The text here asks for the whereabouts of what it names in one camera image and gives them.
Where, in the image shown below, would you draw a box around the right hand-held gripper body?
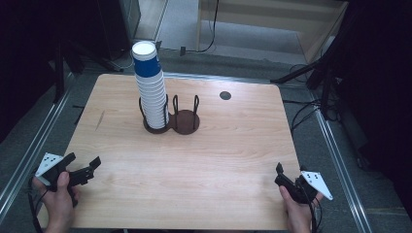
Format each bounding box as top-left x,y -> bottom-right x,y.
274,169 -> 334,205

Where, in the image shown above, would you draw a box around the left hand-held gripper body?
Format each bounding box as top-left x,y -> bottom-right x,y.
34,151 -> 71,192

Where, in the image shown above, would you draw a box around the stack of ribbed paper cups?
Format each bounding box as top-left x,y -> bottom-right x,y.
134,71 -> 170,130

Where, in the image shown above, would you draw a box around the black wire cup rack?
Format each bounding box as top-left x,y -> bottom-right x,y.
138,94 -> 201,136

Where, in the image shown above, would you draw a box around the blue ribbed paper cup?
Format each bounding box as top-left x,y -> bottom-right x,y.
131,41 -> 162,79

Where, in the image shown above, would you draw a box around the person's right hand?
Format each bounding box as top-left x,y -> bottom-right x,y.
278,185 -> 326,233

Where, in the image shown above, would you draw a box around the person's left hand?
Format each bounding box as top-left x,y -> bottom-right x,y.
32,171 -> 81,233

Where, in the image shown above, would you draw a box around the black metal stand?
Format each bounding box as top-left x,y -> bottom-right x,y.
51,38 -> 125,105
269,56 -> 338,121

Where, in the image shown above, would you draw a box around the black curtain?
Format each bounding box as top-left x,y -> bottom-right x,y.
336,0 -> 412,208

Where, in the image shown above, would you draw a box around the dark cabinet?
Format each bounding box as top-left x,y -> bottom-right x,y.
96,0 -> 142,60

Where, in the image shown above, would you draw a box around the metal floor rail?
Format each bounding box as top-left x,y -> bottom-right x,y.
0,72 -> 75,222
309,93 -> 374,233

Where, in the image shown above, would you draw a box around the right hand-held gripper cable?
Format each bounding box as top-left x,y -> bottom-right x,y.
305,185 -> 325,233

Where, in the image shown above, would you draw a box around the hand-held gripper cable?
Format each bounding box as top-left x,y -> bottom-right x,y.
305,185 -> 325,233
26,168 -> 50,233

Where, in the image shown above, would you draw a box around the left hand-held gripper cable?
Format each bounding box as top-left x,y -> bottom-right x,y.
26,168 -> 50,233

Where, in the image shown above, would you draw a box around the black floor cables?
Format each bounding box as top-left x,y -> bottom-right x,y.
283,62 -> 341,134

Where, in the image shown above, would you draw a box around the black hanging cable with plug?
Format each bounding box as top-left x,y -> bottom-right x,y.
179,0 -> 221,57

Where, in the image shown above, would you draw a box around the light wooden furniture frame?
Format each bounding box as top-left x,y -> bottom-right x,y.
195,0 -> 350,65

